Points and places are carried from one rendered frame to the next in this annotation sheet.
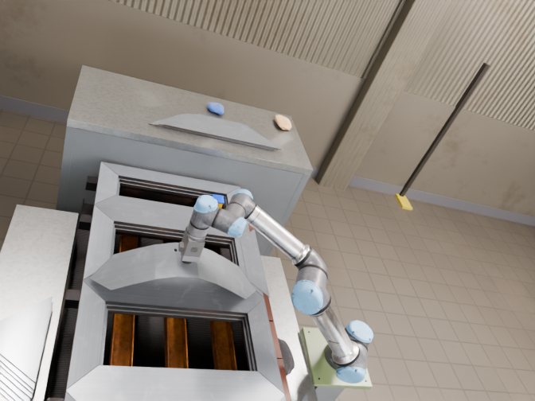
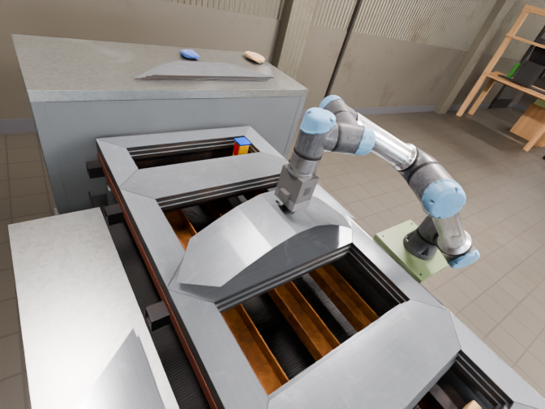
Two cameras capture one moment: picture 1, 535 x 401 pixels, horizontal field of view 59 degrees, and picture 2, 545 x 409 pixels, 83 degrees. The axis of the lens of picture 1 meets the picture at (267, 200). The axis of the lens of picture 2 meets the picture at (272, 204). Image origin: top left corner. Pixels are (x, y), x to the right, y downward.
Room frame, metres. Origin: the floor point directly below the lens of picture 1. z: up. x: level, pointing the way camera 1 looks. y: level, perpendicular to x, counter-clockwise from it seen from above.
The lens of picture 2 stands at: (0.68, 0.49, 1.59)
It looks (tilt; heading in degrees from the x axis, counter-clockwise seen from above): 38 degrees down; 339
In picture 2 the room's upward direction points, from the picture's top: 17 degrees clockwise
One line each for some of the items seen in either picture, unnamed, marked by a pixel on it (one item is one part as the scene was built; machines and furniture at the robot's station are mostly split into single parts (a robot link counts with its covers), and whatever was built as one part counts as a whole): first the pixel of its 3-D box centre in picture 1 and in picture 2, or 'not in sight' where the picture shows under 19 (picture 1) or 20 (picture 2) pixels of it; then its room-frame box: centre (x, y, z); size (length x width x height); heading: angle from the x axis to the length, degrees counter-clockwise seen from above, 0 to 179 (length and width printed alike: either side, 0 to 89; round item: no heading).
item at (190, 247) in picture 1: (189, 242); (293, 184); (1.33, 0.20, 1.13); 0.10 x 0.09 x 0.16; 117
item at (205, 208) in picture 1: (205, 212); (315, 133); (1.33, 0.19, 1.28); 0.09 x 0.08 x 0.11; 90
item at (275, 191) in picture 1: (176, 220); (193, 182); (2.13, 0.43, 0.50); 1.30 x 0.04 x 1.01; 115
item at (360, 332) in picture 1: (355, 338); (439, 224); (1.49, -0.59, 0.87); 0.13 x 0.12 x 0.14; 0
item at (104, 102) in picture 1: (197, 120); (178, 69); (2.38, 0.55, 1.03); 1.30 x 0.60 x 0.04; 115
